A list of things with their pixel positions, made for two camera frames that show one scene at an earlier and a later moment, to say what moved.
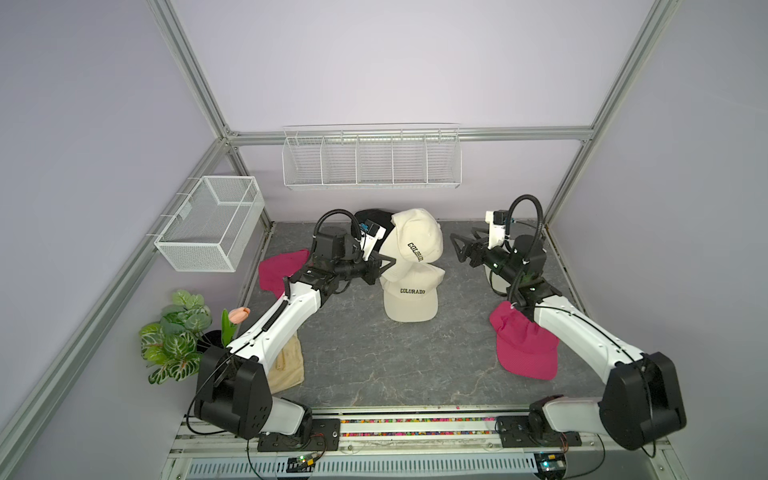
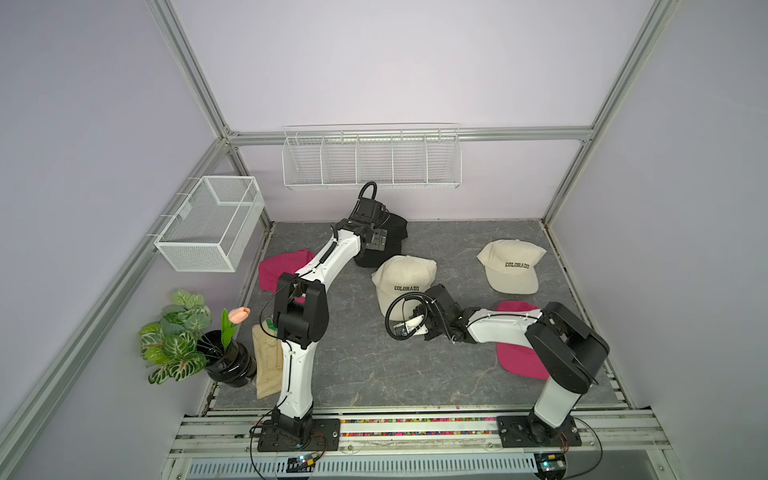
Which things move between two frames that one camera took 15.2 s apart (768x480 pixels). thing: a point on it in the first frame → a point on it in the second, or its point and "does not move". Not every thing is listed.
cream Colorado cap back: [417, 238] → [398, 276]
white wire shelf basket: [372, 156] does not move
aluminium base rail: [411, 449] does not move
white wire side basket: [213, 226] does not move
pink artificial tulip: [229, 320] does not move
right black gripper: [482, 250] → [419, 309]
